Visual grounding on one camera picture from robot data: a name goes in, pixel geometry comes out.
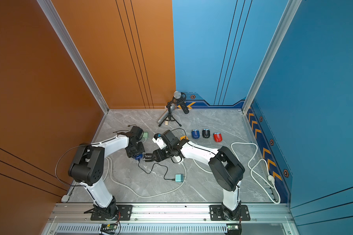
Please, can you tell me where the teal charger white strip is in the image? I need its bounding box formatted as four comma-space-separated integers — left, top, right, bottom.
174, 174, 184, 183

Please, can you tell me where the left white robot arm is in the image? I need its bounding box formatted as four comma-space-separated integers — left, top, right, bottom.
68, 126, 145, 220

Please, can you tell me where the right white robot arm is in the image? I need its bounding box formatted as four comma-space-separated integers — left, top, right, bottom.
152, 130, 245, 220

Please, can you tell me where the black tripod stand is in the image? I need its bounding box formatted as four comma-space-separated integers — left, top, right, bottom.
157, 101, 182, 127

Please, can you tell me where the black cable black shaver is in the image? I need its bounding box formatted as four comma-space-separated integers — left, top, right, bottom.
137, 161, 176, 181

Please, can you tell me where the white strip power cable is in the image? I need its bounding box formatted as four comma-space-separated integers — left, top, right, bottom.
61, 154, 187, 203

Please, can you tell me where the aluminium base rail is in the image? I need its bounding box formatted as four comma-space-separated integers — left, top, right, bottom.
43, 203, 299, 235

